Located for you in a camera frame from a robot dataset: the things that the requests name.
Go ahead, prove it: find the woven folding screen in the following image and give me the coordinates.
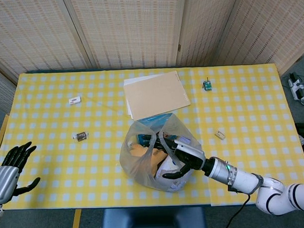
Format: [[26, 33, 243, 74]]
[[0, 0, 304, 115]]

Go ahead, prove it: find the orange plush toy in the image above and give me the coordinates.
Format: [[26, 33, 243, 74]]
[[130, 142, 167, 168]]

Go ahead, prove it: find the transparent plastic bag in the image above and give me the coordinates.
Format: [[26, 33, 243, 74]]
[[118, 111, 204, 195]]

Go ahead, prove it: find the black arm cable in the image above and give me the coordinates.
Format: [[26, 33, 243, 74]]
[[224, 185, 253, 221]]

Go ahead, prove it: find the manila paper folder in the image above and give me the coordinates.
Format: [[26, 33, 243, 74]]
[[122, 69, 192, 121]]

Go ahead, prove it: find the blue and white packet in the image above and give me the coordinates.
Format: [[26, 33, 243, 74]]
[[153, 159, 190, 192]]

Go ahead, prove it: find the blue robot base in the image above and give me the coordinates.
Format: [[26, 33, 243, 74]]
[[101, 204, 208, 228]]

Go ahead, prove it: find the yellow checked tablecloth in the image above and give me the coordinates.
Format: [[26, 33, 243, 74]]
[[0, 62, 304, 215]]

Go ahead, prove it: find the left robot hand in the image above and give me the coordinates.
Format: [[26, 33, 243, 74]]
[[0, 141, 42, 207]]

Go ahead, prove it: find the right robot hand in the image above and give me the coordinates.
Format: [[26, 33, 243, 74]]
[[142, 130, 207, 181]]

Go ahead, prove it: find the small green toy car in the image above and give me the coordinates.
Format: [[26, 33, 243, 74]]
[[202, 76, 214, 92]]

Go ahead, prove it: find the wrapped brown candy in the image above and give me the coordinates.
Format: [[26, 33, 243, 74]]
[[72, 131, 90, 142]]

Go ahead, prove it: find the white power strip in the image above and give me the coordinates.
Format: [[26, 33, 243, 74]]
[[287, 72, 304, 102]]

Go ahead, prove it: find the small white staple box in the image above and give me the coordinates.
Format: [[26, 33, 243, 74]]
[[68, 96, 82, 106]]

